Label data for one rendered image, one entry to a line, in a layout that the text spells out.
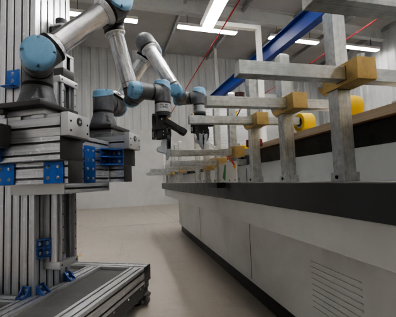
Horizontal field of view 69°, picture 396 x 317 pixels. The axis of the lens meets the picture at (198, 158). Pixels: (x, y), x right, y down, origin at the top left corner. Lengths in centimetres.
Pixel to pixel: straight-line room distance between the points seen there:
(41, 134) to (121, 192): 801
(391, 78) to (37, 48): 111
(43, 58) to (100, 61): 875
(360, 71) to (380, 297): 65
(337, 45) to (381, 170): 38
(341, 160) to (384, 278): 42
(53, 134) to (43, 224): 52
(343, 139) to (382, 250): 25
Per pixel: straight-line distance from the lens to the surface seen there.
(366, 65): 75
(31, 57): 123
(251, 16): 824
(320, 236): 88
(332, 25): 84
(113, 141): 165
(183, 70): 1023
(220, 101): 86
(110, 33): 151
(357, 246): 78
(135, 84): 130
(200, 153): 133
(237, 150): 135
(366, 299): 112
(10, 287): 168
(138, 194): 923
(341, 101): 78
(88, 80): 978
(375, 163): 99
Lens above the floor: 72
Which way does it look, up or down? 4 degrees up
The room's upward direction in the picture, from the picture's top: 2 degrees counter-clockwise
